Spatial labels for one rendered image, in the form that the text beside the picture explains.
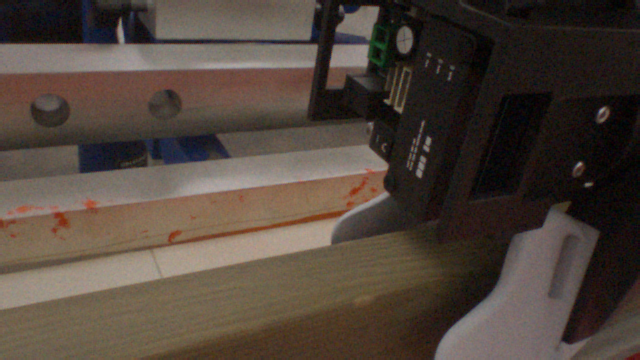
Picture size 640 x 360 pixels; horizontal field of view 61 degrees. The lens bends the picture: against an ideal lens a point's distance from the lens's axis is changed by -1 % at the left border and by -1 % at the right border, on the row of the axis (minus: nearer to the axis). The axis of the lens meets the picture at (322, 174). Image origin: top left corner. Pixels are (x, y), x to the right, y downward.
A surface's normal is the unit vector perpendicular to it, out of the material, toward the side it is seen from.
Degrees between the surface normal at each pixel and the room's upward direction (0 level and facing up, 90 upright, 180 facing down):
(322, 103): 90
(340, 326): 90
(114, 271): 0
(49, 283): 0
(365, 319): 90
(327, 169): 0
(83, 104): 90
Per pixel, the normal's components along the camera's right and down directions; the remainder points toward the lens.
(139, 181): 0.16, -0.86
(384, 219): 0.38, 0.62
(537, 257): 0.48, 0.37
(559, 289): -0.87, 0.11
